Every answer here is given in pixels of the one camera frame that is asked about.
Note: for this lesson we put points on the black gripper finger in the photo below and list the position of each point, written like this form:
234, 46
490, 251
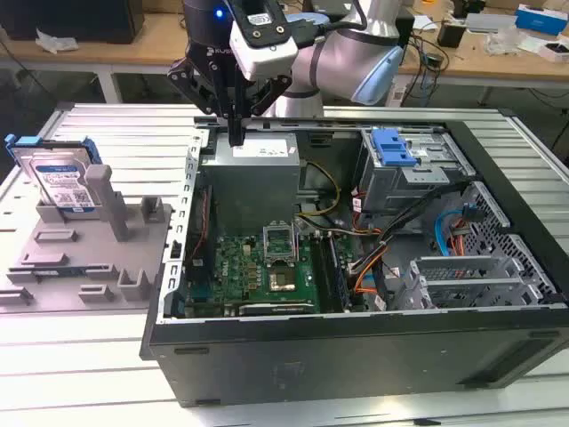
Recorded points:
271, 93
197, 86

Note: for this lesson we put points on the hard disk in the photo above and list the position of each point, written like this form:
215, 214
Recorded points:
58, 178

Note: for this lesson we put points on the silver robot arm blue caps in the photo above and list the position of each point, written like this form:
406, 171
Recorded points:
338, 58

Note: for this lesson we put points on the grey metal disk bay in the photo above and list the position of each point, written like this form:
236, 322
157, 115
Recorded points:
467, 267

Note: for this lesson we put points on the grey power supply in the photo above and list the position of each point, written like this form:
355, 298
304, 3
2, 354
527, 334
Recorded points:
253, 187

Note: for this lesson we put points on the blue drive cage latch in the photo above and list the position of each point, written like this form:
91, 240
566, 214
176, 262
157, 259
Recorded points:
391, 149

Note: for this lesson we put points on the large black box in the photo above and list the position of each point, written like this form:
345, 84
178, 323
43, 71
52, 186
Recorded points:
66, 18

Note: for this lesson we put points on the crumpled clear plastic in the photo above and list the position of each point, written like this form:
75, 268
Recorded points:
55, 42

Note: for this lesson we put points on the grey optical drive cage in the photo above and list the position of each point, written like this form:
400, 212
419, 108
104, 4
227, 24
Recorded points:
400, 187

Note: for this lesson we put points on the black rear case fan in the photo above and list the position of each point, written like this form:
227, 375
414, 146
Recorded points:
200, 249

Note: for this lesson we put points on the black RAM slot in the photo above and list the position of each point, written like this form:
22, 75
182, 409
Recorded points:
318, 271

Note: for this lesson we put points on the green motherboard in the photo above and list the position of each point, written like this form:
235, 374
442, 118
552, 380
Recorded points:
240, 276

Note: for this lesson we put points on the CPU socket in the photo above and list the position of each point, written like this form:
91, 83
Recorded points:
281, 281

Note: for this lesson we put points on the small black box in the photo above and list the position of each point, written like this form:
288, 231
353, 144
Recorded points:
451, 35

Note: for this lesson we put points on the RAM stick in slot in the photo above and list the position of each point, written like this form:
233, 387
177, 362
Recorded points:
338, 276

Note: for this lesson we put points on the grey parts rack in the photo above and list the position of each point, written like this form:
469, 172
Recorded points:
89, 249

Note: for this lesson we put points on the black graphics card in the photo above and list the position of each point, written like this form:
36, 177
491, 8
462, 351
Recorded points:
275, 309

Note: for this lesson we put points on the flat grey box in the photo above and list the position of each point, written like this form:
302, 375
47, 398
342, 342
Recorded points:
489, 22

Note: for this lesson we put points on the RAM stick on rack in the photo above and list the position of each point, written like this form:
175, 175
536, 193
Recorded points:
58, 270

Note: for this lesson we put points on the clear plastic bag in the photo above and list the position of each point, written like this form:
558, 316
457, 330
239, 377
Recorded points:
502, 42

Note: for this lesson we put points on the black PC case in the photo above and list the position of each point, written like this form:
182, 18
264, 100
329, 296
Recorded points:
311, 356

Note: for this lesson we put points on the blue cardboard box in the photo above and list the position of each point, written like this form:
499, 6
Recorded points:
542, 20

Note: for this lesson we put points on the white open box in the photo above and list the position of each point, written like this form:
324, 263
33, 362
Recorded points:
553, 51

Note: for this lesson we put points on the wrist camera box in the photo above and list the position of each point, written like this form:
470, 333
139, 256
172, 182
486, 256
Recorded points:
262, 55

